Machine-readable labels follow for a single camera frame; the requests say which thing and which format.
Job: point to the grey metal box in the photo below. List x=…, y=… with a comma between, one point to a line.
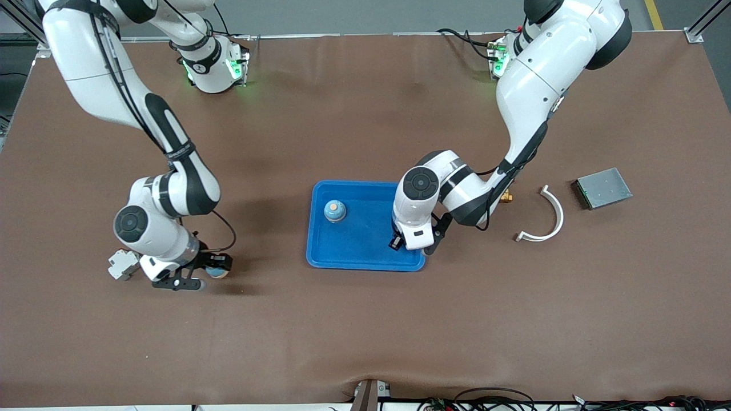
x=602, y=188

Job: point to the brown table mat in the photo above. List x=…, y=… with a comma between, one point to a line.
x=365, y=331

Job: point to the blue plastic tray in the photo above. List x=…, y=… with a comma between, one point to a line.
x=354, y=245

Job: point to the white curved plastic bracket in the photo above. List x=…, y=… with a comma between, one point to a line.
x=557, y=208

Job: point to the metal table clamp bracket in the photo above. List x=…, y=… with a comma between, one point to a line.
x=368, y=397

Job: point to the white circuit breaker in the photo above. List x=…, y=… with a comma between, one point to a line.
x=121, y=264

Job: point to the blue desk bell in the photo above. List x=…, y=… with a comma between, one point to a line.
x=219, y=273
x=334, y=210

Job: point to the aluminium frame post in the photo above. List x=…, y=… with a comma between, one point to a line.
x=694, y=35
x=25, y=25

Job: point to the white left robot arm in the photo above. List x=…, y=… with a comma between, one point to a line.
x=531, y=74

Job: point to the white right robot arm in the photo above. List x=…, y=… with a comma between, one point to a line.
x=131, y=225

